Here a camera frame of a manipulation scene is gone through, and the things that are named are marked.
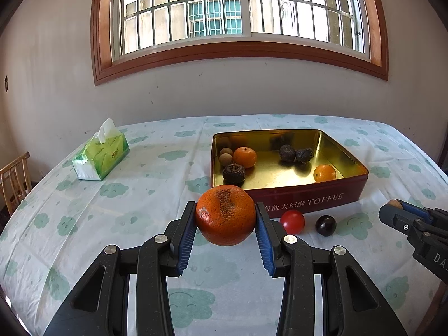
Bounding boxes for brown longan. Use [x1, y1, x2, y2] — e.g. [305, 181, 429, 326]
[218, 153, 233, 167]
[220, 148, 233, 155]
[387, 199, 403, 209]

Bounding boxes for dark purple plum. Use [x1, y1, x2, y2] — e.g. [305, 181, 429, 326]
[315, 215, 337, 237]

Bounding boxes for red cherry tomato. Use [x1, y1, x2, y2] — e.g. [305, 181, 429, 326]
[279, 209, 305, 234]

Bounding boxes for dark wrinkled passion fruit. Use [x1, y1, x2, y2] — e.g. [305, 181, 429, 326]
[295, 148, 314, 164]

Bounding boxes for large orange mandarin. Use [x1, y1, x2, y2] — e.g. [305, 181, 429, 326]
[196, 185, 256, 246]

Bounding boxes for bright orange in tin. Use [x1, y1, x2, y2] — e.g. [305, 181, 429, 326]
[313, 164, 337, 183]

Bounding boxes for red gold toffee tin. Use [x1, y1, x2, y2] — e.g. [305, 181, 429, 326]
[210, 129, 369, 218]

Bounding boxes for dark passion fruit back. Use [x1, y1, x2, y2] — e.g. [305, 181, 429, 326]
[279, 144, 296, 164]

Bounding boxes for wooden chair left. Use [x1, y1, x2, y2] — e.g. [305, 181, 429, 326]
[1, 152, 33, 216]

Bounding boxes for green tissue pack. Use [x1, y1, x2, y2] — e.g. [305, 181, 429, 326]
[71, 118, 130, 181]

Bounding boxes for small mandarin in tin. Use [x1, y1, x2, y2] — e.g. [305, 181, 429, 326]
[233, 146, 257, 168]

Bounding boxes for dark passion fruit front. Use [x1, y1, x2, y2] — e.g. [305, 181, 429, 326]
[223, 163, 245, 186]

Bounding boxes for wooden framed barred window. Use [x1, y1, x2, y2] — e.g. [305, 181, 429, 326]
[90, 0, 389, 85]

